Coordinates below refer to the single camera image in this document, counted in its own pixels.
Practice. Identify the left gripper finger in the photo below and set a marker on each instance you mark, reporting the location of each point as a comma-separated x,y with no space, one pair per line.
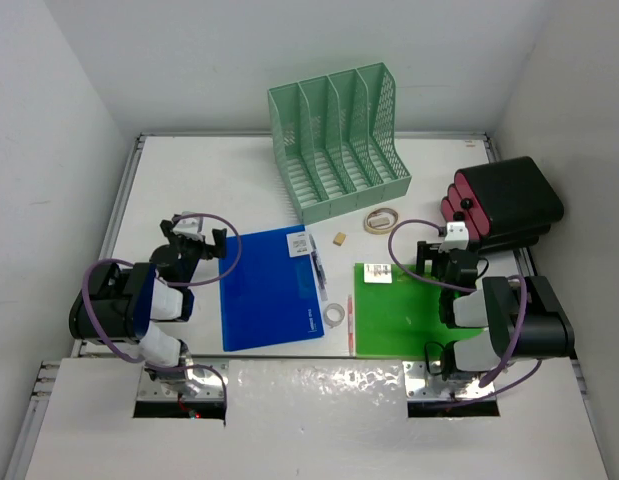
220,243
166,227

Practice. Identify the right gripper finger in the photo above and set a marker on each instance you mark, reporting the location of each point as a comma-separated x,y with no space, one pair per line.
435,257
422,255

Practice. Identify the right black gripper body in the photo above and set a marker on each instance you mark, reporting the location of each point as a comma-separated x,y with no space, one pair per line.
447,256

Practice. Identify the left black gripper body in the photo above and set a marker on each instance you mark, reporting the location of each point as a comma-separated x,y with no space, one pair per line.
191,252

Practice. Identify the yellowish tape roll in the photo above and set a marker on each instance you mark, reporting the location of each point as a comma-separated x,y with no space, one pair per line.
381,221

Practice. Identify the black pink drawer box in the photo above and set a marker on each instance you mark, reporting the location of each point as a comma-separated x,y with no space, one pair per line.
505,205

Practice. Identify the small tan eraser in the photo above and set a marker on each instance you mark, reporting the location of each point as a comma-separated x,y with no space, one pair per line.
339,239

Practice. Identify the red pen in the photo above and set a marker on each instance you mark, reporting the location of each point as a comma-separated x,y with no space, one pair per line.
350,326

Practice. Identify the clear tape roll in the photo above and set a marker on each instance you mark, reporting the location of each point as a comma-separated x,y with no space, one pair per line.
333,315

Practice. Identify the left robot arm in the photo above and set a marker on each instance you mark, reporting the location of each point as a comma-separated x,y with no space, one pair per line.
121,304

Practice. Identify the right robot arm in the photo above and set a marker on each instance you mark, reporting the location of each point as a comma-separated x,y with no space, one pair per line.
518,318

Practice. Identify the green clip file folder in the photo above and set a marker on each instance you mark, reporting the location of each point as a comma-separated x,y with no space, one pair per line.
400,320

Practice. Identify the blue clip file folder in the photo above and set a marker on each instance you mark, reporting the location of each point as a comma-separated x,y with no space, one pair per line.
268,295

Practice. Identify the blue pen in package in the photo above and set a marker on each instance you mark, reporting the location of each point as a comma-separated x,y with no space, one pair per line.
320,273

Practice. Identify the green file organizer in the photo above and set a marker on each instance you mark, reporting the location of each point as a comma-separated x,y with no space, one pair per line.
334,142

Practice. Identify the white front board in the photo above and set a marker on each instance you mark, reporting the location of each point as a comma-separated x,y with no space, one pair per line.
313,419

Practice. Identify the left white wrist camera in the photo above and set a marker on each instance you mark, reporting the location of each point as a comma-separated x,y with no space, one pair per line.
188,227

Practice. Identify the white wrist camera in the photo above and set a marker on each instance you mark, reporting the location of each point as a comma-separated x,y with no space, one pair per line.
188,227
456,237

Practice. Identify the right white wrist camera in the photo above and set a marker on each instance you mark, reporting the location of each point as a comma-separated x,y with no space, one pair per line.
456,237

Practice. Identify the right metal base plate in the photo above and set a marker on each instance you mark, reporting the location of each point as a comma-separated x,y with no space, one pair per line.
421,385

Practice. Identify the metal base plate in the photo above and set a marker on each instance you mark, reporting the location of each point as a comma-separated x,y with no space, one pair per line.
421,385
197,384

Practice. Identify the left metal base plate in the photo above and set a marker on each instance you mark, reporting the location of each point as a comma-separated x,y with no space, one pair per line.
197,384

